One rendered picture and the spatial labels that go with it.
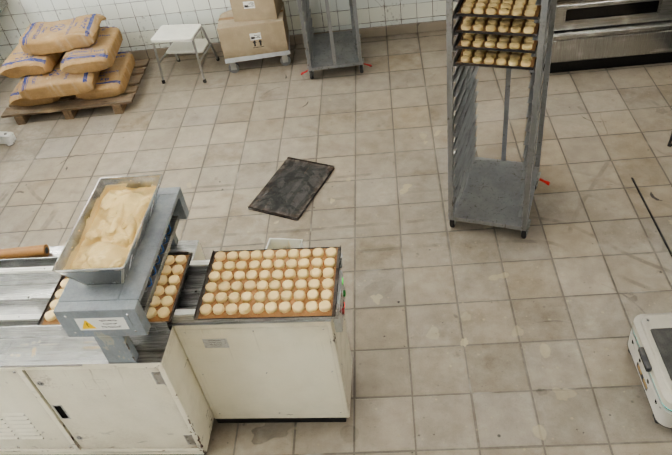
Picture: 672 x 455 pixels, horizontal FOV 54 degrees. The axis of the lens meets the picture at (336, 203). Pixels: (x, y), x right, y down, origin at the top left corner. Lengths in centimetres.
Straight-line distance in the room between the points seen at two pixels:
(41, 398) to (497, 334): 231
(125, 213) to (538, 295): 234
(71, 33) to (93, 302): 388
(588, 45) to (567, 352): 289
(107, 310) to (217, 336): 54
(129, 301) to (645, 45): 462
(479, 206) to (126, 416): 241
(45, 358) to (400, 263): 212
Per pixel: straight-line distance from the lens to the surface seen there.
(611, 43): 589
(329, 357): 299
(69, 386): 319
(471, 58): 363
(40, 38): 636
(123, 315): 265
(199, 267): 309
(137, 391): 309
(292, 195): 470
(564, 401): 358
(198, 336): 298
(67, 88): 621
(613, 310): 399
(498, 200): 432
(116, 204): 291
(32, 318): 321
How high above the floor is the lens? 299
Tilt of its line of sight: 41 degrees down
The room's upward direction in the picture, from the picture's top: 9 degrees counter-clockwise
